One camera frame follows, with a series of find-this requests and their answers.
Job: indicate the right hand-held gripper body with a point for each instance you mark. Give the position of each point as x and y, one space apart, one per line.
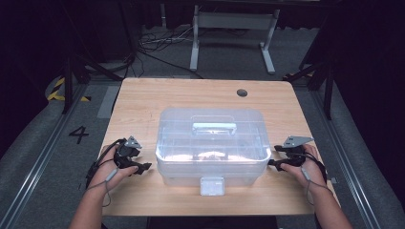
296 149

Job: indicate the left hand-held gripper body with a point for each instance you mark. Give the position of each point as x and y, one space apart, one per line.
125 152

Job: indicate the clear plastic storage box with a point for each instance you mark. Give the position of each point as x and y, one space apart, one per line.
213 149

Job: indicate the person's right hand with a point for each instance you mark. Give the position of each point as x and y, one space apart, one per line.
310 168

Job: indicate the person's left hand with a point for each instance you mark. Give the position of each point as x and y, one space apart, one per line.
108 171

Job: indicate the grey tape piece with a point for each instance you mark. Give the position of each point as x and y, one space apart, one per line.
333 180

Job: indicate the black metal stand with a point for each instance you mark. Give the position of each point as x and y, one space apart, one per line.
328 82
68 82

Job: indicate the dark cloth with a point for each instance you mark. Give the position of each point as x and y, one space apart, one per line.
213 222

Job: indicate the yellow black floor tape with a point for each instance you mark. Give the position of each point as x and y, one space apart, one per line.
57 92

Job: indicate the white metal desk frame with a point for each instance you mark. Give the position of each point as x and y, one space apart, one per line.
235 20

